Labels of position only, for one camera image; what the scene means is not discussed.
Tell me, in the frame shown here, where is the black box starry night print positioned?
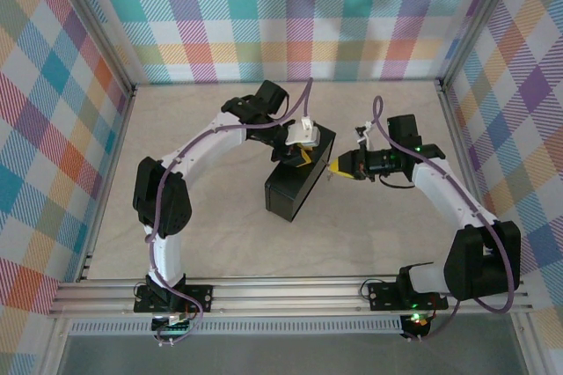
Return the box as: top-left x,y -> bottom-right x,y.
263,123 -> 339,224

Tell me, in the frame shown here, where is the right circuit board with light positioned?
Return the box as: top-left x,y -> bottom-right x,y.
400,312 -> 431,337

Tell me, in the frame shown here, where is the left green circuit board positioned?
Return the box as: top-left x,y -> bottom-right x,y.
151,312 -> 195,335

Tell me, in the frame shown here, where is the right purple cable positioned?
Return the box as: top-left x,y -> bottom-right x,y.
371,94 -> 516,343

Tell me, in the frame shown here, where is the purple cable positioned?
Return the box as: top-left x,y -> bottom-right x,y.
371,94 -> 516,343
144,77 -> 315,348

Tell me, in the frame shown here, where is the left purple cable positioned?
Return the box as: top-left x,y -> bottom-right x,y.
144,77 -> 315,348

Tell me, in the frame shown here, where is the right aluminium side rail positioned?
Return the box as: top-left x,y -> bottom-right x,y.
435,79 -> 502,226

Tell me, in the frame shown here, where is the aluminium side rail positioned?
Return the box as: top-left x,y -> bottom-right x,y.
435,79 -> 502,226
75,86 -> 138,283

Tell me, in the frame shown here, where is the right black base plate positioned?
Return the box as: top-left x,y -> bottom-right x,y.
367,281 -> 450,313

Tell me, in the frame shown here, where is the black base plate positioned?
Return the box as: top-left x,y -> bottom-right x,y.
133,284 -> 215,315
367,281 -> 450,313

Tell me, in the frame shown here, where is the right aluminium frame post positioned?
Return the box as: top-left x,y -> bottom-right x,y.
437,0 -> 527,93

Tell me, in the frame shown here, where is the aluminium frame post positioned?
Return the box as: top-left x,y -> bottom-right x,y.
437,0 -> 527,93
46,0 -> 138,101

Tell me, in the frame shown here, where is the aluminium mounting rail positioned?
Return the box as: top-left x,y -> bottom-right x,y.
47,276 -> 534,320

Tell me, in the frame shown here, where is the left aluminium side rail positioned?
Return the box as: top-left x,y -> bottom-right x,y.
75,86 -> 138,283

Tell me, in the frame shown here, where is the slotted grey cable duct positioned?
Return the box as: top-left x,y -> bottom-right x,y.
68,316 -> 406,337

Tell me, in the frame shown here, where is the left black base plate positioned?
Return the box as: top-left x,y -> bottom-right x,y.
133,284 -> 215,315

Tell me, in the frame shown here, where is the left aluminium frame post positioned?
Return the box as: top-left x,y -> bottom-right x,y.
46,0 -> 138,101

